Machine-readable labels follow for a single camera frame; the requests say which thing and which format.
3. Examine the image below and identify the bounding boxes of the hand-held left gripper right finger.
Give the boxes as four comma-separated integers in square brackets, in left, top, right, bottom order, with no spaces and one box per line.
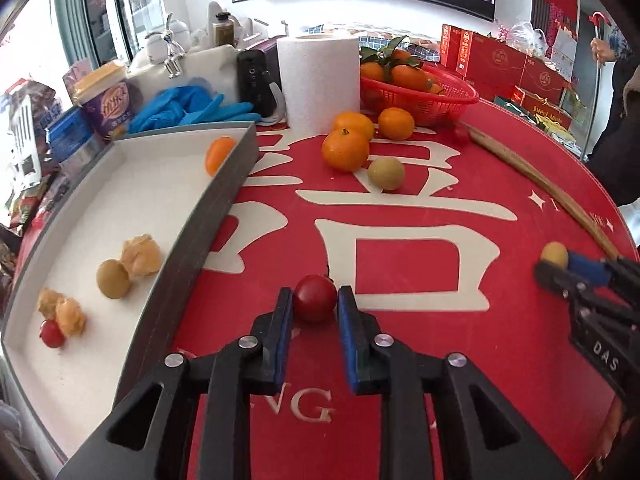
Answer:
[336,285,573,480]

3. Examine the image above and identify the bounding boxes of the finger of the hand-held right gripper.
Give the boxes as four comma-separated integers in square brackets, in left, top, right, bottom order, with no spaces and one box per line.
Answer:
[569,253,640,289]
[534,259,640,332]

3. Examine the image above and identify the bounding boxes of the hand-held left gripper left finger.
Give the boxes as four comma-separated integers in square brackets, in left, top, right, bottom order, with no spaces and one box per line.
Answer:
[55,287,296,480]

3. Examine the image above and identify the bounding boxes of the small yellow round fruit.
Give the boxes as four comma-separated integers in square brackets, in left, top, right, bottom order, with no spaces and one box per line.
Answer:
[541,241,570,268]

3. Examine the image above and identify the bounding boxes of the dried husk golden berry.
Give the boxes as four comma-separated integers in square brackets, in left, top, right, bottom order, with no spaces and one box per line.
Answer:
[121,233,163,277]
[37,287,68,321]
[55,297,87,337]

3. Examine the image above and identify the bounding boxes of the small yellow-green round fruit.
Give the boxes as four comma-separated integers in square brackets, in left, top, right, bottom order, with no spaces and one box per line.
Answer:
[96,258,132,300]
[367,156,406,191]

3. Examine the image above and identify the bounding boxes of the mandarin with green stem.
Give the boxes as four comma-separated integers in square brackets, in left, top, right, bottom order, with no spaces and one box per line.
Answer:
[321,127,371,173]

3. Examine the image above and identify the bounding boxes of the grey tray with white inside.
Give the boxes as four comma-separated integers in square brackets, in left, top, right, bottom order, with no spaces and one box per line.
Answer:
[0,121,260,466]

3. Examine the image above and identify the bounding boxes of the small yellowish orange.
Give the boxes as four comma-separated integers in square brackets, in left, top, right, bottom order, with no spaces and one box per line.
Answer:
[205,136,238,177]

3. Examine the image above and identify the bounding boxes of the red plastic basket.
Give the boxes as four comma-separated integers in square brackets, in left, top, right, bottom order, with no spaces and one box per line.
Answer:
[359,60,480,128]

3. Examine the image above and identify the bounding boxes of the large orange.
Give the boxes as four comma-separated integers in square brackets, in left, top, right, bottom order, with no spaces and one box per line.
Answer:
[332,111,376,143]

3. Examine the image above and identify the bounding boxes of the long wooden stick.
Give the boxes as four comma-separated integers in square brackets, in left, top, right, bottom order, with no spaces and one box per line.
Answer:
[467,122,621,261]

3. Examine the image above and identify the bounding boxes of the red and gold gift box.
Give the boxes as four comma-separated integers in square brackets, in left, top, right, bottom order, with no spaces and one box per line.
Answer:
[510,85,573,131]

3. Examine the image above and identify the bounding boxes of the smooth orange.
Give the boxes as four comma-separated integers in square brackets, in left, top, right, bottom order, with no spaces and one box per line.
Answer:
[377,107,416,141]

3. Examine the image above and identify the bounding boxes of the stack of red gift boxes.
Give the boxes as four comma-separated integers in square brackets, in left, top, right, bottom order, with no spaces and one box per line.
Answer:
[440,24,573,96]

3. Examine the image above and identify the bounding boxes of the clear plastic bag with flowers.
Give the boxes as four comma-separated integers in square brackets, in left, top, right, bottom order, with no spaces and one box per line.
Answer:
[500,21,548,58]

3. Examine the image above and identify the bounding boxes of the pile of leafy mandarins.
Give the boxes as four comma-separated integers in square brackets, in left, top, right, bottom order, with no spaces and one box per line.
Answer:
[360,35,446,96]

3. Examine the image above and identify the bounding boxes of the white paper towel roll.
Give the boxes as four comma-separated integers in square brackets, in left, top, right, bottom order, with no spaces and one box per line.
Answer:
[276,34,362,136]

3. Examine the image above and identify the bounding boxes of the blue rubber gloves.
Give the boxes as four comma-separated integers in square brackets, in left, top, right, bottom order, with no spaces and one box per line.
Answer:
[127,85,263,135]

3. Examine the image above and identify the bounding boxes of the black electronic device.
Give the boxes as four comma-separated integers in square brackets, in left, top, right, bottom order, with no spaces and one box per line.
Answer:
[236,50,278,118]

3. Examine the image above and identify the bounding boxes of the white box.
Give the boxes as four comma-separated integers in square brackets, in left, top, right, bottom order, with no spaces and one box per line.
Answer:
[127,45,240,111]

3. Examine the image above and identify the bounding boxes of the red and green snack packet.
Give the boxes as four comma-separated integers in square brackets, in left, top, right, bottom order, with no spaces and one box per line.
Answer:
[7,175,56,233]

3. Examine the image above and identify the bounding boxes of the checkered cloth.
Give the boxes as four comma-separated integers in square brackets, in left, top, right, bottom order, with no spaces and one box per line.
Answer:
[357,30,441,56]

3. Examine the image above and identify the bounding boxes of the purple cup with yellow lid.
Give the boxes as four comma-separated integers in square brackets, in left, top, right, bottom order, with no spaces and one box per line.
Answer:
[72,60,133,141]

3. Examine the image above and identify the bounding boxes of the silver rabbit figurine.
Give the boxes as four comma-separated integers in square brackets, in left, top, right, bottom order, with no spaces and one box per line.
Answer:
[145,12,188,80]

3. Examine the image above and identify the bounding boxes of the dark glass bottle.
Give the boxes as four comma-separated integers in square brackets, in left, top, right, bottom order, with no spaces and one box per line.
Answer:
[212,10,236,48]

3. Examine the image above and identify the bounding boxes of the glass door cabinet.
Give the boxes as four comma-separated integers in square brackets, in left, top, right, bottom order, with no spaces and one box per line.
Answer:
[52,0,166,61]

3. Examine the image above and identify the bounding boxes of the cane with red handle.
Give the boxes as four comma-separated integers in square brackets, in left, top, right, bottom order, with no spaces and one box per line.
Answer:
[587,10,608,161]

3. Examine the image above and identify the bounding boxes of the white wall calendar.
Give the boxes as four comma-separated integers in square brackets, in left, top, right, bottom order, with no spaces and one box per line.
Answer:
[552,27,578,81]

